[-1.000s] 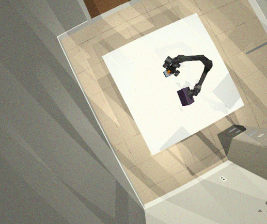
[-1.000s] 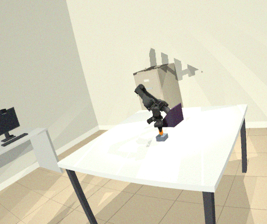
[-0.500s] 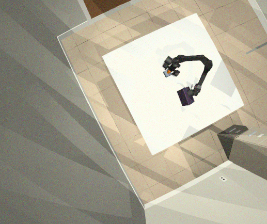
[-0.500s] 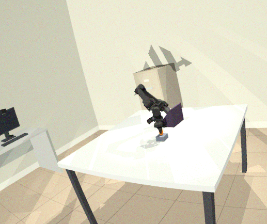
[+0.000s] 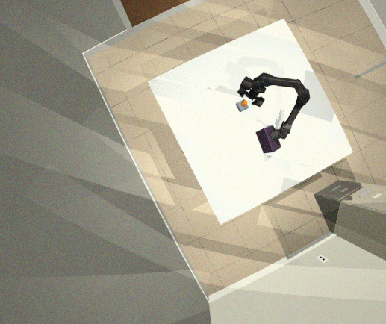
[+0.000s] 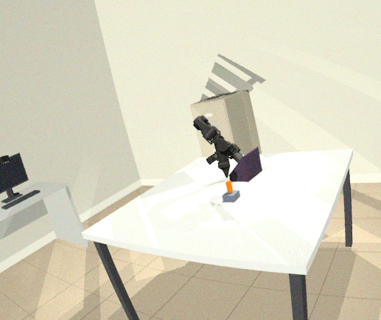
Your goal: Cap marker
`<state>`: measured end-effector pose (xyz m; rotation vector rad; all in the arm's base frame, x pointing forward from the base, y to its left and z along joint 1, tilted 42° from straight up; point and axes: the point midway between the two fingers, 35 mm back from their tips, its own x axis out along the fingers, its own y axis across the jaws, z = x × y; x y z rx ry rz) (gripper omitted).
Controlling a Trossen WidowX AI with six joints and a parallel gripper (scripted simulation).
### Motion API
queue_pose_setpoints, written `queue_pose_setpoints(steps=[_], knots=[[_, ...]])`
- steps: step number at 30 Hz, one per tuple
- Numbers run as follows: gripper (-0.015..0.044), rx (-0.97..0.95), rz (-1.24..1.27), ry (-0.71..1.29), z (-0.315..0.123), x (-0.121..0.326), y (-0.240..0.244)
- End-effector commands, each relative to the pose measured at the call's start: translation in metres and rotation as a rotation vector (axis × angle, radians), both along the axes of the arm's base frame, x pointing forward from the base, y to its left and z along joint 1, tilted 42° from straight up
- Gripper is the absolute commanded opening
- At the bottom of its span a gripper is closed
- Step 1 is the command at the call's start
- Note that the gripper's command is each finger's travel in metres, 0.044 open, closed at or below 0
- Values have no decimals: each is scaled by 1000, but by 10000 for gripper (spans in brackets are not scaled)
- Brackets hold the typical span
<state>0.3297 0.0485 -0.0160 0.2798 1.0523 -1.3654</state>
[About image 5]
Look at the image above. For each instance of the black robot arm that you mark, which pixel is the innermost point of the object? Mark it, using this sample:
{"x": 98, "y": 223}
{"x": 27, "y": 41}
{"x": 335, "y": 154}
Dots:
{"x": 258, "y": 85}

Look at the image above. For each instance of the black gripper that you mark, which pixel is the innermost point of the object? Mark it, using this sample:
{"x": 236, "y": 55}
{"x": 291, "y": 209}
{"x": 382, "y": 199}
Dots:
{"x": 258, "y": 101}

